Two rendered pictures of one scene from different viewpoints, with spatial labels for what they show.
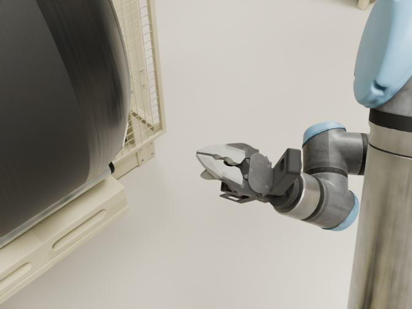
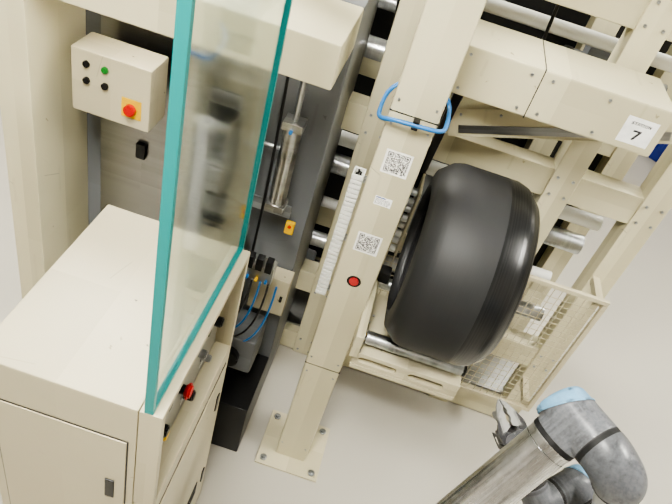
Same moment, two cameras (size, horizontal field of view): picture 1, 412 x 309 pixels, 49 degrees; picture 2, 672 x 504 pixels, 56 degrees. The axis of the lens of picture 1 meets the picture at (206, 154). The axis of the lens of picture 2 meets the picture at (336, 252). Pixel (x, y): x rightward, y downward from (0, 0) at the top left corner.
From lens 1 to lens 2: 123 cm
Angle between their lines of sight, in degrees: 33
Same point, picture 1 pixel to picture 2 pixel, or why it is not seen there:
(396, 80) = (543, 406)
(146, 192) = (477, 436)
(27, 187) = (429, 339)
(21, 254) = (396, 364)
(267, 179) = not seen: hidden behind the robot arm
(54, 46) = (479, 310)
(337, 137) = (582, 481)
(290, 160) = not seen: hidden behind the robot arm
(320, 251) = not seen: outside the picture
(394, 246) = (501, 454)
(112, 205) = (447, 388)
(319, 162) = (558, 479)
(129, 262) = (420, 457)
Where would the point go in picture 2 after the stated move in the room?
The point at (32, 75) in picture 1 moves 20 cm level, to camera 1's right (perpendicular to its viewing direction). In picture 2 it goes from (465, 311) to (516, 367)
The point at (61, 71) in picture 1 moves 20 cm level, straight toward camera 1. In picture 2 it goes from (474, 318) to (441, 359)
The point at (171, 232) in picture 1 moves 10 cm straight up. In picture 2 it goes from (463, 473) to (471, 462)
